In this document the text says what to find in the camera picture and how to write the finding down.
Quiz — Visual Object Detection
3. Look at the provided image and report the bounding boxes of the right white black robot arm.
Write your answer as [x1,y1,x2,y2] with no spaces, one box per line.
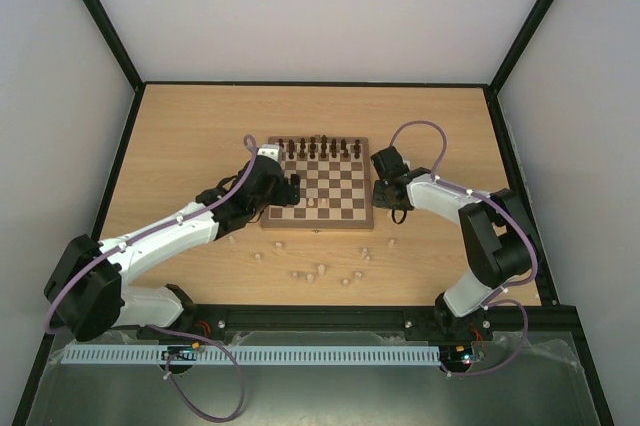
[371,146,540,338]

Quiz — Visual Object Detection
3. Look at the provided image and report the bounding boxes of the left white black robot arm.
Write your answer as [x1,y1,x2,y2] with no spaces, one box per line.
[44,156,300,342]

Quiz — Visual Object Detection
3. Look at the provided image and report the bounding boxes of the wooden chess board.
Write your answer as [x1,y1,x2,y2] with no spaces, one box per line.
[261,135,374,231]

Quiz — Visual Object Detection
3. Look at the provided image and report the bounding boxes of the metal front plate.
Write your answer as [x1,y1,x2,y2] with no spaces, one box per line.
[14,339,598,425]

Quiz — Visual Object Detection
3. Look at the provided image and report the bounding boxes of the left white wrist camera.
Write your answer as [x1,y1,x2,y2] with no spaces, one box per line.
[257,144,282,164]

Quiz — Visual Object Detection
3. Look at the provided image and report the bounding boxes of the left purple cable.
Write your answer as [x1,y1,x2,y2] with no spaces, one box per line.
[44,134,247,421]

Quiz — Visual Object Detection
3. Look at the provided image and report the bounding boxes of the purple cable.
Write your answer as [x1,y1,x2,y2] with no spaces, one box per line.
[44,134,247,421]
[389,120,541,378]

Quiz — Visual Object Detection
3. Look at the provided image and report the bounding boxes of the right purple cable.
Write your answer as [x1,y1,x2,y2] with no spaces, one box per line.
[389,120,541,378]

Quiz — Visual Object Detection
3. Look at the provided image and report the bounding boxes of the light blue slotted cable duct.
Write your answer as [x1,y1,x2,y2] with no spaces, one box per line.
[60,344,441,367]

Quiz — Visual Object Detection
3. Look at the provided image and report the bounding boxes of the black aluminium mounting rail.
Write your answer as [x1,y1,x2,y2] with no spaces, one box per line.
[49,304,581,345]

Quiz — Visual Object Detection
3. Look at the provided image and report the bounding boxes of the black enclosure frame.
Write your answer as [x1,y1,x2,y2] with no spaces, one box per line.
[0,0,640,426]

